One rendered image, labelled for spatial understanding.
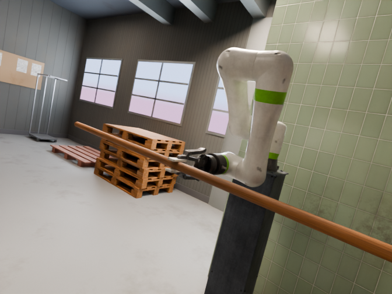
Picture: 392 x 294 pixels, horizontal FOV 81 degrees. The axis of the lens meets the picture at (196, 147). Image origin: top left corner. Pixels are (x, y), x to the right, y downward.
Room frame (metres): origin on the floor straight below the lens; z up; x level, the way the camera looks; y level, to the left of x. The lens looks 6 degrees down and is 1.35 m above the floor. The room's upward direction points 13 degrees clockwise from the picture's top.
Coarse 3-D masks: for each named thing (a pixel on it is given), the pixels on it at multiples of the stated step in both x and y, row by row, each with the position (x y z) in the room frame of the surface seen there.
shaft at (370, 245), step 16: (80, 128) 1.21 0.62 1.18; (128, 144) 0.93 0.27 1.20; (160, 160) 0.80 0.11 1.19; (192, 176) 0.71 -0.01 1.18; (208, 176) 0.67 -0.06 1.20; (240, 192) 0.60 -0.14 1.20; (256, 192) 0.58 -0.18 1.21; (272, 208) 0.54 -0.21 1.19; (288, 208) 0.52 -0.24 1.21; (304, 224) 0.50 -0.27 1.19; (320, 224) 0.48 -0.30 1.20; (336, 224) 0.47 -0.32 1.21; (352, 240) 0.44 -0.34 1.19; (368, 240) 0.43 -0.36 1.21; (384, 256) 0.41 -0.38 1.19
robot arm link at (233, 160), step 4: (224, 152) 1.05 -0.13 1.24; (228, 152) 1.04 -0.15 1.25; (228, 156) 0.99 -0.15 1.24; (232, 156) 1.01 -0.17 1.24; (236, 156) 1.01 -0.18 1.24; (228, 160) 0.97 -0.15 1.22; (232, 160) 0.99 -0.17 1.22; (236, 160) 0.98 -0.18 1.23; (228, 164) 0.96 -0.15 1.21; (232, 164) 0.98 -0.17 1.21; (236, 164) 0.97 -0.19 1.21; (228, 168) 0.97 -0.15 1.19; (232, 168) 0.97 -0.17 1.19; (224, 172) 0.96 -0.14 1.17; (228, 172) 0.99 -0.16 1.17; (232, 172) 0.98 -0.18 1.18; (228, 176) 1.01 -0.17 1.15; (232, 176) 0.99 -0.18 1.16
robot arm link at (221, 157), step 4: (216, 156) 0.93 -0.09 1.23; (220, 156) 0.94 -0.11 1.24; (224, 156) 0.97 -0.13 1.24; (216, 160) 0.92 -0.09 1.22; (220, 160) 0.92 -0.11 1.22; (224, 160) 0.94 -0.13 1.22; (220, 164) 0.92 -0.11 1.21; (224, 164) 0.93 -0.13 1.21; (216, 168) 0.92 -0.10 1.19; (220, 168) 0.92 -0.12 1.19; (224, 168) 0.92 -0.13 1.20; (216, 172) 0.92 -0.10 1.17; (220, 172) 0.94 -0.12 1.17
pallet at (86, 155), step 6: (54, 150) 4.92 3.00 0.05; (60, 150) 4.80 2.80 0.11; (66, 150) 4.85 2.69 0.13; (72, 150) 4.97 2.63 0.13; (78, 150) 5.12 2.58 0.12; (84, 150) 5.22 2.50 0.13; (90, 150) 5.37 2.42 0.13; (96, 150) 5.51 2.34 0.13; (66, 156) 4.65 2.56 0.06; (72, 156) 4.54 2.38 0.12; (78, 156) 4.60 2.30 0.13; (84, 156) 4.70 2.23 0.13; (90, 156) 4.86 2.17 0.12; (96, 156) 4.94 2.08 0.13; (78, 162) 4.41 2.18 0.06; (84, 162) 4.31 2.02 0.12; (90, 162) 4.40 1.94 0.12
